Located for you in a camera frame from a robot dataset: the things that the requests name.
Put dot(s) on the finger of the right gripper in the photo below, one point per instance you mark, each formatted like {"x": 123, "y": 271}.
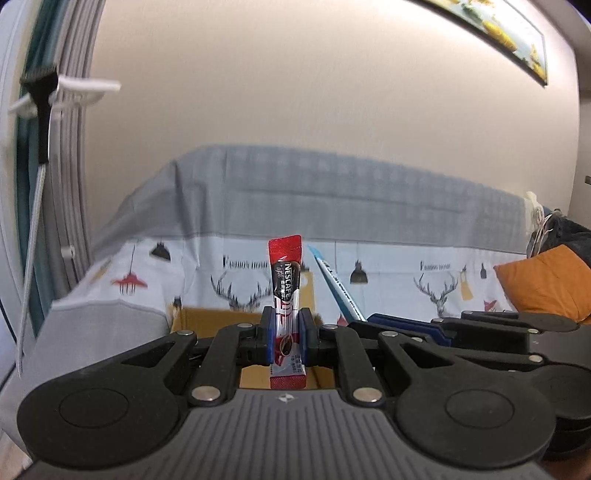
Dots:
{"x": 416, "y": 327}

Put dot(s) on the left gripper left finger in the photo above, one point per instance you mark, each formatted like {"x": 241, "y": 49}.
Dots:
{"x": 265, "y": 336}

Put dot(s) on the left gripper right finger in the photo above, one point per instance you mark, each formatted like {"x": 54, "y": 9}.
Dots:
{"x": 308, "y": 337}

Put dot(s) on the light blue stick packet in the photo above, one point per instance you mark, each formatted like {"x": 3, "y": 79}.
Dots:
{"x": 347, "y": 305}

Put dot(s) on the red Nescafe coffee stick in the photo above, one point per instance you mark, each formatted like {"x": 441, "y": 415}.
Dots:
{"x": 286, "y": 367}

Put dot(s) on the printed white sofa cover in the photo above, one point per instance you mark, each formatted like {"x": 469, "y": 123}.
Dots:
{"x": 210, "y": 272}

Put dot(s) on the brown cardboard box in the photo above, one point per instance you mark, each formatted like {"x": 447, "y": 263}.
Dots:
{"x": 206, "y": 322}

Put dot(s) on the orange cushion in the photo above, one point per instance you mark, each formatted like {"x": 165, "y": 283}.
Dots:
{"x": 555, "y": 282}

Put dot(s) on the white curtain tieback hook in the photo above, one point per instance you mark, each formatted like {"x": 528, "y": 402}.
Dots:
{"x": 71, "y": 92}

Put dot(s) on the grey curtain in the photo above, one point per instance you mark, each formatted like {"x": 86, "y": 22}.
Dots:
{"x": 63, "y": 35}

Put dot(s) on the framed wall painting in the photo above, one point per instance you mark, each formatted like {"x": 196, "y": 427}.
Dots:
{"x": 503, "y": 26}

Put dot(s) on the black handled grey rod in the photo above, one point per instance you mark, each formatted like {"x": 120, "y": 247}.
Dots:
{"x": 40, "y": 84}

